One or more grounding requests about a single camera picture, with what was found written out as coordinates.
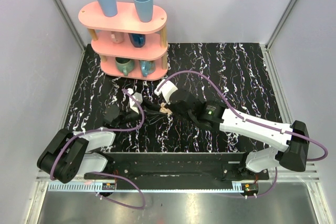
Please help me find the beige earbud charging case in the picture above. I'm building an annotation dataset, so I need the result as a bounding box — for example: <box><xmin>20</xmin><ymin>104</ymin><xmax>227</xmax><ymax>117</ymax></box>
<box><xmin>159</xmin><ymin>103</ymin><xmax>172</xmax><ymax>115</ymax></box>

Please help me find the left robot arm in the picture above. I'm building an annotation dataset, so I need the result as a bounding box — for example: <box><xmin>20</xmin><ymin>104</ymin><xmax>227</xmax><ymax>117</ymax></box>
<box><xmin>37</xmin><ymin>100</ymin><xmax>170</xmax><ymax>184</ymax></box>

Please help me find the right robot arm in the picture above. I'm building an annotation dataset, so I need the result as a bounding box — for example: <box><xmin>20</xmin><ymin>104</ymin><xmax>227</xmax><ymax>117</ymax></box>
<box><xmin>164</xmin><ymin>89</ymin><xmax>309</xmax><ymax>180</ymax></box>

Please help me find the blue butterfly mug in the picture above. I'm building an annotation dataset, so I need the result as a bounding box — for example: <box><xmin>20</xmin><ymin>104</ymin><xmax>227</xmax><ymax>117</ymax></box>
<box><xmin>140</xmin><ymin>60</ymin><xmax>156</xmax><ymax>77</ymax></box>

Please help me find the green ceramic mug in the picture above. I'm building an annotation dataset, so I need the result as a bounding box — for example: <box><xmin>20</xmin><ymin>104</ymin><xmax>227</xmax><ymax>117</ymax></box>
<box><xmin>115</xmin><ymin>57</ymin><xmax>135</xmax><ymax>76</ymax></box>

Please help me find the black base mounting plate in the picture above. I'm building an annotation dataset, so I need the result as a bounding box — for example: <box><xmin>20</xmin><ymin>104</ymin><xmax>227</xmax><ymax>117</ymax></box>
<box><xmin>83</xmin><ymin>152</ymin><xmax>270</xmax><ymax>190</ymax></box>

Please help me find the pink three-tier wooden shelf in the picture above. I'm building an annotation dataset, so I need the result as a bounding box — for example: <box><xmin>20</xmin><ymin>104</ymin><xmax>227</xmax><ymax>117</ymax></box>
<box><xmin>78</xmin><ymin>2</ymin><xmax>168</xmax><ymax>81</ymax></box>

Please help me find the dark blue mug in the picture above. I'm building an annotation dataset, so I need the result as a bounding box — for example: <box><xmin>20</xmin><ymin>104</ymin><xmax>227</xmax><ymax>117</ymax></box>
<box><xmin>129</xmin><ymin>33</ymin><xmax>145</xmax><ymax>48</ymax></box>

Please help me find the left controller board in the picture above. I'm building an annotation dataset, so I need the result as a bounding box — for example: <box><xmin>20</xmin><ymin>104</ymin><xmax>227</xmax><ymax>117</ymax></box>
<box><xmin>101</xmin><ymin>182</ymin><xmax>116</xmax><ymax>191</ymax></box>

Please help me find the controller board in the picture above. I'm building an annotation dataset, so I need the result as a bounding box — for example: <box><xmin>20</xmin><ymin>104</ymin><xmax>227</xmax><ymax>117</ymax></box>
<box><xmin>101</xmin><ymin>182</ymin><xmax>116</xmax><ymax>191</ymax></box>
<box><xmin>243</xmin><ymin>183</ymin><xmax>259</xmax><ymax>194</ymax></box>

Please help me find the pink mug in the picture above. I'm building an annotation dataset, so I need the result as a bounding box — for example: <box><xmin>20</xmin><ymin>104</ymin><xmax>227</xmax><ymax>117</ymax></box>
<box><xmin>111</xmin><ymin>31</ymin><xmax>124</xmax><ymax>44</ymax></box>

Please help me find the short light blue cup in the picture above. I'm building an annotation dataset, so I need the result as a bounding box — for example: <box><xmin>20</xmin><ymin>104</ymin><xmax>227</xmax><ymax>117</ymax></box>
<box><xmin>133</xmin><ymin>0</ymin><xmax>153</xmax><ymax>23</ymax></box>

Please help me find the right controller board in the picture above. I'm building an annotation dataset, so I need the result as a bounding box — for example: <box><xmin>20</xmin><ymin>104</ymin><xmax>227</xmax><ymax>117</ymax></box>
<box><xmin>243</xmin><ymin>183</ymin><xmax>259</xmax><ymax>194</ymax></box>

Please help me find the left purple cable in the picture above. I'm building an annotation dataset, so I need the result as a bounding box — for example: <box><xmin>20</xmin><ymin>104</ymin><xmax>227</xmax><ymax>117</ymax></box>
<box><xmin>49</xmin><ymin>89</ymin><xmax>146</xmax><ymax>210</ymax></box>

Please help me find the purple cable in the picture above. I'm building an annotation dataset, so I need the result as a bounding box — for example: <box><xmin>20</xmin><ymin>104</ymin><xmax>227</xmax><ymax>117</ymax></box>
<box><xmin>49</xmin><ymin>89</ymin><xmax>146</xmax><ymax>210</ymax></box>
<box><xmin>159</xmin><ymin>70</ymin><xmax>329</xmax><ymax>198</ymax></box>

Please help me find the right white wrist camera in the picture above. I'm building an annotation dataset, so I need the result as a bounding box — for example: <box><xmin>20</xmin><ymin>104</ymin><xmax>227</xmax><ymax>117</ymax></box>
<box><xmin>154</xmin><ymin>79</ymin><xmax>178</xmax><ymax>104</ymax></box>

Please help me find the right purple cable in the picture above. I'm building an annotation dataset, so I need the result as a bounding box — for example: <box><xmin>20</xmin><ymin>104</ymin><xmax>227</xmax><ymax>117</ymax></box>
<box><xmin>159</xmin><ymin>70</ymin><xmax>329</xmax><ymax>198</ymax></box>

